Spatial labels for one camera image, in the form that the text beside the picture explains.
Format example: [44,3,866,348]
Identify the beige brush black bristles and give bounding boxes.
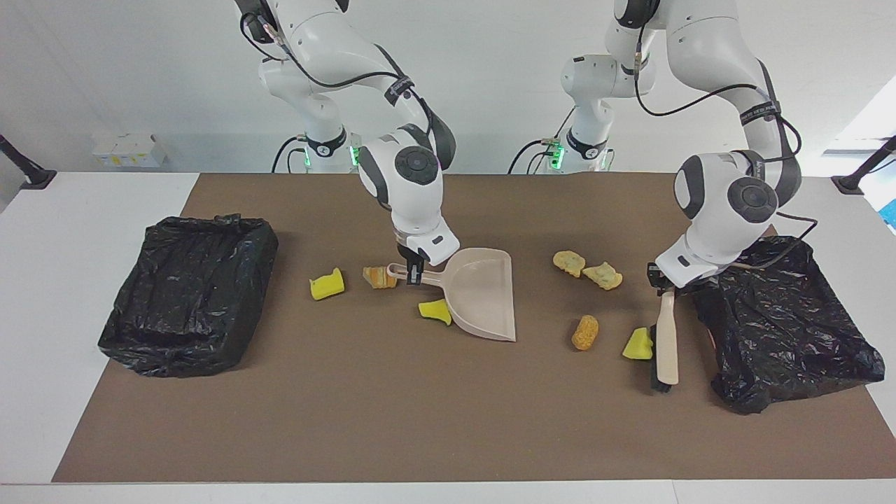
[650,289,681,393]

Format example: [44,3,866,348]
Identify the black camera stand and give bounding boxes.
[0,133,57,190]
[832,135,896,195]

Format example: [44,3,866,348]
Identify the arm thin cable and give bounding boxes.
[240,10,421,106]
[632,38,820,272]

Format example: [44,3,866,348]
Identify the yellow sponge piece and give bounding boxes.
[418,298,454,327]
[623,327,655,361]
[309,268,346,302]

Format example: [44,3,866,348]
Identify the left arm base cable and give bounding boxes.
[507,139,561,174]

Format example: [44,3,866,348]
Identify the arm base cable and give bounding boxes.
[272,135,309,174]
[507,139,561,174]

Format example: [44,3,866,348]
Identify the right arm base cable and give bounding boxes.
[272,135,309,174]

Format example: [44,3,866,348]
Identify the black bag lined bin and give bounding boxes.
[97,214,279,379]
[689,235,886,415]

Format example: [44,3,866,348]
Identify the beige plastic dustpan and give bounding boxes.
[387,248,517,343]

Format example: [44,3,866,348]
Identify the brown bread roll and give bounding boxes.
[571,314,601,351]

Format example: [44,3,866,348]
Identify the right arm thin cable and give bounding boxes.
[240,10,421,106]

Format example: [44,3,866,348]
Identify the brown table mat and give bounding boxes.
[52,173,896,484]

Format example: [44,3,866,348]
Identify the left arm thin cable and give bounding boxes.
[632,38,820,272]

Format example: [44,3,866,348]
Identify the white cardboard box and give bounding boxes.
[91,133,169,169]

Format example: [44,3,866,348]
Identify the flaky pastry piece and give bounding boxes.
[582,261,624,291]
[552,251,587,279]

